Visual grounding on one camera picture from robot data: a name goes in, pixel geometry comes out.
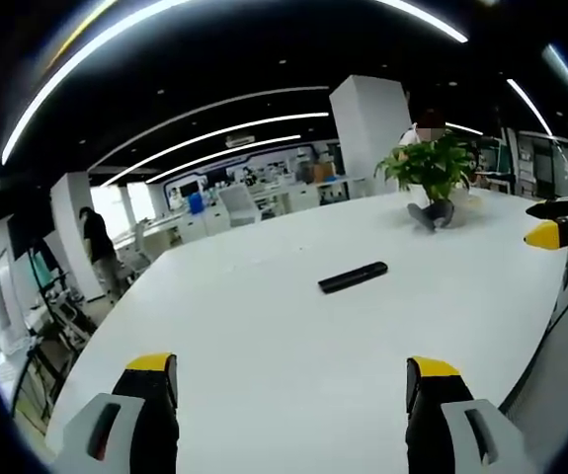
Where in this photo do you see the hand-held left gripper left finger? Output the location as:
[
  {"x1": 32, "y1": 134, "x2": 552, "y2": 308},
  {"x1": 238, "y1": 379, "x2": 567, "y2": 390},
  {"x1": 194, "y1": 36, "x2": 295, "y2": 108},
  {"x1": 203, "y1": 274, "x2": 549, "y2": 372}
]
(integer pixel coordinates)
[{"x1": 53, "y1": 352, "x2": 181, "y2": 474}]

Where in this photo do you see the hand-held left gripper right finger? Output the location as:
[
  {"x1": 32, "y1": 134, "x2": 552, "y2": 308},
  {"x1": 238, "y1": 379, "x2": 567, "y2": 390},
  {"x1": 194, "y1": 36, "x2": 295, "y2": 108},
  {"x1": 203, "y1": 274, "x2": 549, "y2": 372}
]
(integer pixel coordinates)
[{"x1": 404, "y1": 355, "x2": 536, "y2": 474}]

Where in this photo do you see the black remote control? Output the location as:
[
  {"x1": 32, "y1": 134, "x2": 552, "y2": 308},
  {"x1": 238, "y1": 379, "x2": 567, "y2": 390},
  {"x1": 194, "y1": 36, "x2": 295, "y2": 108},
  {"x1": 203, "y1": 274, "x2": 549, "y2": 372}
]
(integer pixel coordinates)
[{"x1": 317, "y1": 261, "x2": 389, "y2": 294}]

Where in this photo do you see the green potted plant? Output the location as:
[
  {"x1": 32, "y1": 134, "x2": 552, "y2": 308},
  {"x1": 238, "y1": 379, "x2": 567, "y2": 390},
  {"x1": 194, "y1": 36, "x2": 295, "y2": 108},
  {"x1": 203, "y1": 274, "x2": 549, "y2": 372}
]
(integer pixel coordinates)
[{"x1": 373, "y1": 132, "x2": 477, "y2": 232}]

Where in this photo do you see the white square pillar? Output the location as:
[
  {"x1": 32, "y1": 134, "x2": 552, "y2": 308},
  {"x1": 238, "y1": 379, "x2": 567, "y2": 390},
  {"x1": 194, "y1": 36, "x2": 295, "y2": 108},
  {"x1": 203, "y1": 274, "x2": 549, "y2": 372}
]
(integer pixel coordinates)
[
  {"x1": 49, "y1": 172, "x2": 107, "y2": 303},
  {"x1": 328, "y1": 74, "x2": 413, "y2": 198}
]

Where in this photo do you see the white cabinet row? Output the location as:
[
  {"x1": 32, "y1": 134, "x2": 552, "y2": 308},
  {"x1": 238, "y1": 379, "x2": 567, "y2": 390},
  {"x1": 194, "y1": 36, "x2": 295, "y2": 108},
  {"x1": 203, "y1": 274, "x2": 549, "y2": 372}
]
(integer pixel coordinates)
[{"x1": 139, "y1": 177, "x2": 378, "y2": 248}]

